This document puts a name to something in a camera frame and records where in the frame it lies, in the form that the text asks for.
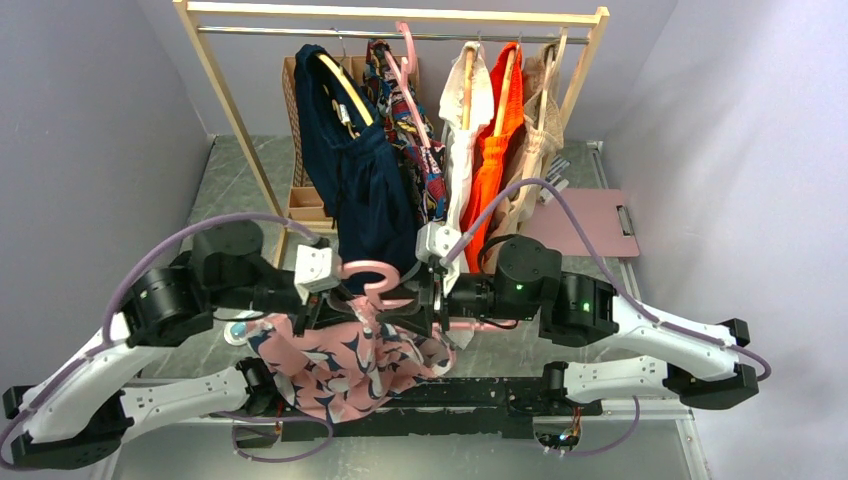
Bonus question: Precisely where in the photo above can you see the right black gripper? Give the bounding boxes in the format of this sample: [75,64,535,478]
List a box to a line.
[375,260,539,339]

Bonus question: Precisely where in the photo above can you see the pink plastic hanger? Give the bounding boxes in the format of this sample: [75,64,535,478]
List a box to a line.
[331,259,525,333]
[382,21,444,150]

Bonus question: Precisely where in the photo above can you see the pink patterned shorts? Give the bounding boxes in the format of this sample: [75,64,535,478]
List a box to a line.
[249,297,456,424]

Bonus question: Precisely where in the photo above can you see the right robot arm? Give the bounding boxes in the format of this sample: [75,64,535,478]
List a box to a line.
[377,235,759,414]

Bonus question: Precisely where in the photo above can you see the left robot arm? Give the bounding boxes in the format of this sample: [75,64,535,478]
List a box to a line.
[1,212,340,471]

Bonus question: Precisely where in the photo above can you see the orange shorts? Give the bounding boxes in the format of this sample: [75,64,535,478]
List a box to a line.
[460,42,524,232]

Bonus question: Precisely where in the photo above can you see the yellow hanger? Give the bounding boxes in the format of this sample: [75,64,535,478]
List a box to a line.
[317,53,374,126]

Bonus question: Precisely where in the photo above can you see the wooden hanger in white garment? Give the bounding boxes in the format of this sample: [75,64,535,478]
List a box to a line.
[461,48,476,131]

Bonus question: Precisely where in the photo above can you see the wooden hanger in orange shorts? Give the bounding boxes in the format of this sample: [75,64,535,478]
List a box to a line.
[493,43,519,136]

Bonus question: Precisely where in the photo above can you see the wooden hanger in beige garment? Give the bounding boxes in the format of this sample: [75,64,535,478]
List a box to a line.
[519,28,568,180]

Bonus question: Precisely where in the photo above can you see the beige garment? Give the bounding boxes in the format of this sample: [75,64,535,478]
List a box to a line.
[486,44,564,240]

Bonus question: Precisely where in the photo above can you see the colourful patterned garment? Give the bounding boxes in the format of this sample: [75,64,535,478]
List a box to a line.
[362,39,449,225]

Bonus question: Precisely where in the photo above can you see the navy blue garment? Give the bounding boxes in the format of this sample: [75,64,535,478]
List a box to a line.
[294,44,418,275]

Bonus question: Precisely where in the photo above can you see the pink clipboard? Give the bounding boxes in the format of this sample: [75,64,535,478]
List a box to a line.
[519,188,640,258]

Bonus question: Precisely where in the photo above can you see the white garment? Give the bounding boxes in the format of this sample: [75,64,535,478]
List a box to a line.
[438,40,496,351]

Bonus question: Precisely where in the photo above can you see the metal hanging rod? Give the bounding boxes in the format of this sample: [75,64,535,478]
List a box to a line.
[195,25,560,44]

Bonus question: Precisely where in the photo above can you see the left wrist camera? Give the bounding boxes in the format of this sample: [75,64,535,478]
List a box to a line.
[293,245,342,300]

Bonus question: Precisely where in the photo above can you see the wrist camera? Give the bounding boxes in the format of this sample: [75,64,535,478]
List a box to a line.
[415,222,469,294]
[293,245,342,300]

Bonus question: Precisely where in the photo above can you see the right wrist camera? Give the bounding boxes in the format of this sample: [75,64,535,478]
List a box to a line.
[415,222,469,294]

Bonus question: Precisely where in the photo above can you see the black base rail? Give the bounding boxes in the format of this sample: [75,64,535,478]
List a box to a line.
[264,373,603,439]

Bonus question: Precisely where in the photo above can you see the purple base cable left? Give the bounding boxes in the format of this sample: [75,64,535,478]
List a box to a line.
[211,410,335,464]

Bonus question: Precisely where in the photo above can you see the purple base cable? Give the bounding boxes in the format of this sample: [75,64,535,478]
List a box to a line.
[211,410,335,464]
[543,394,641,460]

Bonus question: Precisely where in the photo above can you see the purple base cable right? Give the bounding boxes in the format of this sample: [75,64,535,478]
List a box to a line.
[543,394,641,460]

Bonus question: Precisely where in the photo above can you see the wooden clothes rack frame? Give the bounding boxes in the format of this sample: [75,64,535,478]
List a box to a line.
[173,0,610,269]

